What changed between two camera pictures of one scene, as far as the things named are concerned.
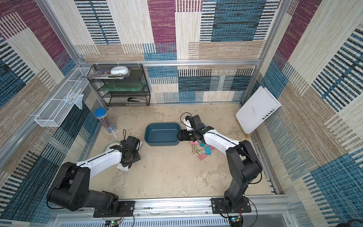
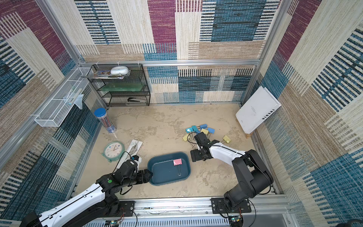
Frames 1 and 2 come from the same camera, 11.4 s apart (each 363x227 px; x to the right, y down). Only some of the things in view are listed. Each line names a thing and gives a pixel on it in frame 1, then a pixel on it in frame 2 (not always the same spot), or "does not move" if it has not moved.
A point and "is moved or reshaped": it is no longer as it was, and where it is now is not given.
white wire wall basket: [54, 113] does not move
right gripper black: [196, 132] to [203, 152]
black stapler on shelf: [134, 100] does not move
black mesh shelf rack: [121, 84] does not move
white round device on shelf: [118, 70] does not move
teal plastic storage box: [162, 134] to [169, 168]
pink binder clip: [203, 156] is moved or reshaped
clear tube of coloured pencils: [104, 117] does not move
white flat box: [260, 105] does not move
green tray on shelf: [135, 86] does not move
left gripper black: [137, 158] to [146, 178]
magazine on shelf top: [106, 74] does not move
